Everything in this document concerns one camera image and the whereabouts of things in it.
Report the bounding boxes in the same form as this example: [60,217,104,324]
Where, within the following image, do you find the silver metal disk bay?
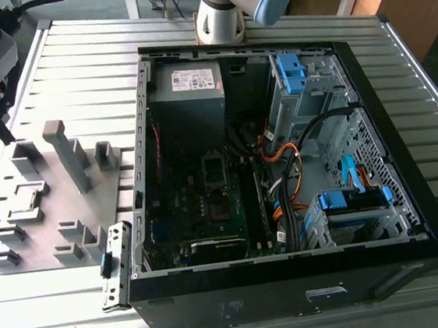
[299,182,413,252]

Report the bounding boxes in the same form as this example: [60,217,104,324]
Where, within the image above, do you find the metal socket cover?
[200,147,231,192]

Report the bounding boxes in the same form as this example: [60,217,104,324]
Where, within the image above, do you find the grey parts rack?
[0,112,136,277]

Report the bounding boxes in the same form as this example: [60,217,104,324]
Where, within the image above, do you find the orange wire bundle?
[255,115,310,225]

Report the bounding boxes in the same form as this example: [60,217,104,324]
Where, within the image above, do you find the thick black cable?
[268,104,380,255]

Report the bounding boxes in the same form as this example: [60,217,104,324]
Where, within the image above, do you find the green motherboard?
[138,142,288,270]

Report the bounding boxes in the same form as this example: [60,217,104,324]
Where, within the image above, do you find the CPU with silver top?
[9,186,40,214]

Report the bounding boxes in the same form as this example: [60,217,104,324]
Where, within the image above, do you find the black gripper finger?
[0,113,17,147]

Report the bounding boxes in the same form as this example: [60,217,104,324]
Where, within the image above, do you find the CPU socket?
[208,196,232,220]

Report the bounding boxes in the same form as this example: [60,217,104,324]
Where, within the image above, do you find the red black twisted wire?
[149,117,166,182]

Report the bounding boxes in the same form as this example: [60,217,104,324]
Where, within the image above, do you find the blue drive bay latch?
[284,74,309,95]
[276,51,307,79]
[302,207,319,244]

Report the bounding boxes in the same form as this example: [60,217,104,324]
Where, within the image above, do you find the hard disk in blue carrier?
[316,183,395,217]

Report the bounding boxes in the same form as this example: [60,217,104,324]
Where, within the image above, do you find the metal locking lever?
[222,143,235,190]

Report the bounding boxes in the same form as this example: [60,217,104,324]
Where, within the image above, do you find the metal bracket with blue clip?
[93,219,140,313]

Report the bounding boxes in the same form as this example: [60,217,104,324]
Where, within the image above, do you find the blue flat data wire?
[341,152,368,195]

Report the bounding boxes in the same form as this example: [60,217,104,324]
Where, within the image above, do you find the green RAM stick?
[249,154,274,249]

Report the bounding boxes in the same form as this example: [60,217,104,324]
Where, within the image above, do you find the silver metal drive cage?
[261,44,364,159]

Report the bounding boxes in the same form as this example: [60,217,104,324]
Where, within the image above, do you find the grey power supply unit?
[143,56,232,156]

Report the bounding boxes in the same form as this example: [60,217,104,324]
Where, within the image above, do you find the black PC case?
[101,15,438,328]

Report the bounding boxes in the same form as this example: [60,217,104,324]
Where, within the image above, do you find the black graphics card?
[179,234,250,266]

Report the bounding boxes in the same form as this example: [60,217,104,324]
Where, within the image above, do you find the black camera cable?
[9,0,79,16]

